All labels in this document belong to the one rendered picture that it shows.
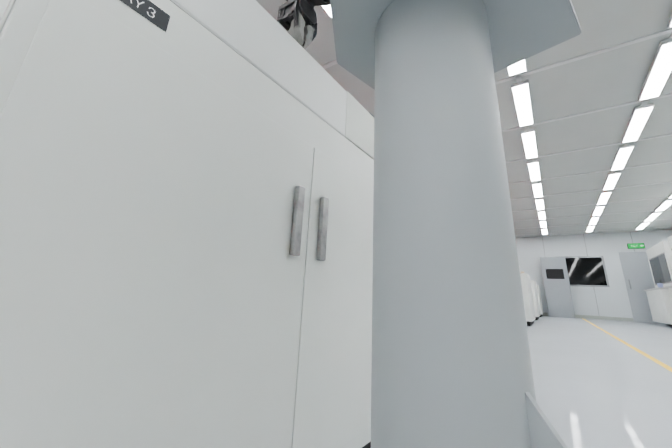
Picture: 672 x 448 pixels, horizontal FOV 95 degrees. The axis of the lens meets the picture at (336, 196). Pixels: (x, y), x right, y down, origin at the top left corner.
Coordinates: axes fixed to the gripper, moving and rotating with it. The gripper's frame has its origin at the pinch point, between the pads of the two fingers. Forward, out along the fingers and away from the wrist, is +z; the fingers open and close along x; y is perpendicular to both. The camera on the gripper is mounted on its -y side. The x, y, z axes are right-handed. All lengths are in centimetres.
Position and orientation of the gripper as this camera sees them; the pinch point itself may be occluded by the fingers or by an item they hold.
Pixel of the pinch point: (302, 44)
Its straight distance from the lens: 89.1
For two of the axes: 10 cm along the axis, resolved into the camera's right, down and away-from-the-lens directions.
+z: -0.5, 9.5, -3.0
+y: -8.3, 1.3, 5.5
